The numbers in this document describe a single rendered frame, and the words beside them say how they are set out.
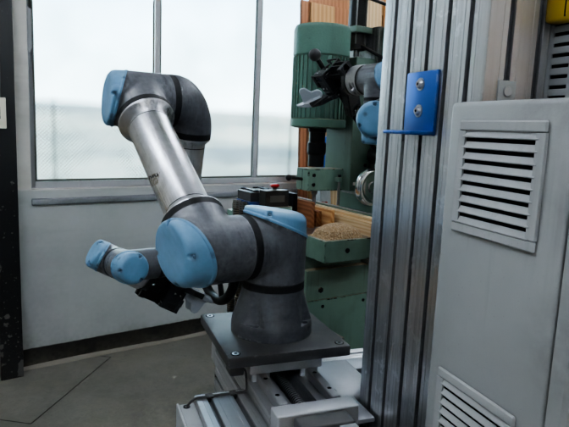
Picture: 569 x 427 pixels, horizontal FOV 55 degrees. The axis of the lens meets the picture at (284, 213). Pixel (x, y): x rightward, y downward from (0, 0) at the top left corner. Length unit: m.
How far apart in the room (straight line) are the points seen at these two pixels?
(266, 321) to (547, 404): 0.52
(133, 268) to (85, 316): 1.70
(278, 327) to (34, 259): 2.00
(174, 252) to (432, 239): 0.40
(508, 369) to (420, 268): 0.24
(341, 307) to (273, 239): 0.75
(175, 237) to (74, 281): 2.05
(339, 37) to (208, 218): 0.94
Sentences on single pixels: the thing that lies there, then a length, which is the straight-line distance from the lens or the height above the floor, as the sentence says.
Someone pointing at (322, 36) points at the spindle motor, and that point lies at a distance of 1.71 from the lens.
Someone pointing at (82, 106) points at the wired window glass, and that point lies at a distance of 2.90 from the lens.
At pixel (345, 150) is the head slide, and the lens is 1.80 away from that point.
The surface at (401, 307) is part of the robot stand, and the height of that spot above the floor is 0.93.
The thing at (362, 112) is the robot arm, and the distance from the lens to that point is 1.19.
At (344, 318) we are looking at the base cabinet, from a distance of 1.68.
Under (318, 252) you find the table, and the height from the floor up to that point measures 0.87.
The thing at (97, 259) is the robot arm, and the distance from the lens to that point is 1.40.
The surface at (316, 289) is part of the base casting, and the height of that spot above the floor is 0.74.
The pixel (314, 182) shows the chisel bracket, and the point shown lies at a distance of 1.74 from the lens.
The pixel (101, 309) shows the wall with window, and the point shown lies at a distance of 3.00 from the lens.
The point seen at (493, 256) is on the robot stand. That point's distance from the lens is 0.63.
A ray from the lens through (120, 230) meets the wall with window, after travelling 2.93.
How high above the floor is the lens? 1.19
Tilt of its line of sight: 9 degrees down
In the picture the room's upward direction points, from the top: 2 degrees clockwise
